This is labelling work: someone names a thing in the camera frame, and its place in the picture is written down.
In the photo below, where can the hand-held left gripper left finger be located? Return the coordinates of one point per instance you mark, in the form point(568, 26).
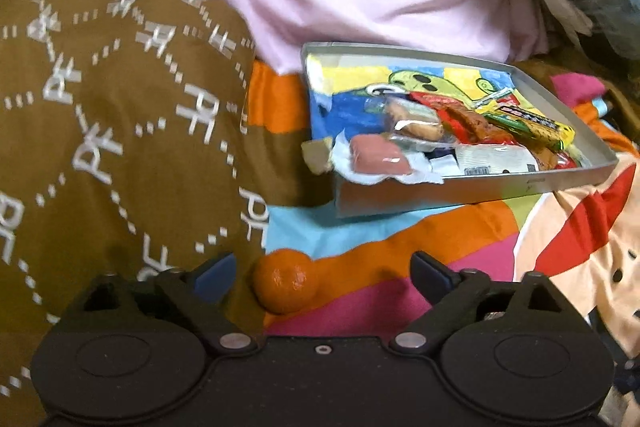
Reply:
point(215, 279)

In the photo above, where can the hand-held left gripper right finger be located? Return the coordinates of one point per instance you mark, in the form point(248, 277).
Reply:
point(431, 274)

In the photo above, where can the orange tangerine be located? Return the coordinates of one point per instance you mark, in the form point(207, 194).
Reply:
point(285, 282)

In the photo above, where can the grey cardboard tray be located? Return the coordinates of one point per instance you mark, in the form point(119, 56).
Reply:
point(425, 197)

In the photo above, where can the pink printed snack packet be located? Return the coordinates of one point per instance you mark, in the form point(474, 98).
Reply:
point(380, 157)

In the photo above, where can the blue and white long packet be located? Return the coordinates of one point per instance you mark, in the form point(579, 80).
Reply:
point(490, 159)

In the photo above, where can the biscuit packet with green label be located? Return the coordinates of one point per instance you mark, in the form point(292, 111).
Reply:
point(410, 119)

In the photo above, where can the large red snack packet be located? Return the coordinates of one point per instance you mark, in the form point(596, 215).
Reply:
point(465, 117)

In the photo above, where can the small red label snack packet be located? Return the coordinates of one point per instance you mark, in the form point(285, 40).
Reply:
point(555, 159)

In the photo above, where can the yellow green rice cracker packet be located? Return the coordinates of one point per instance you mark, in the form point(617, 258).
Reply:
point(535, 124)

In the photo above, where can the cartoon printed blanket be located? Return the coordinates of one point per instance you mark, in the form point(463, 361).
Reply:
point(450, 237)

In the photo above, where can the brown patterned blanket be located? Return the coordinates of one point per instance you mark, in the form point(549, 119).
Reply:
point(125, 117)

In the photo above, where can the cartoon drawing paper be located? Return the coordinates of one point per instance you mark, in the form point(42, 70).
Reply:
point(345, 107)

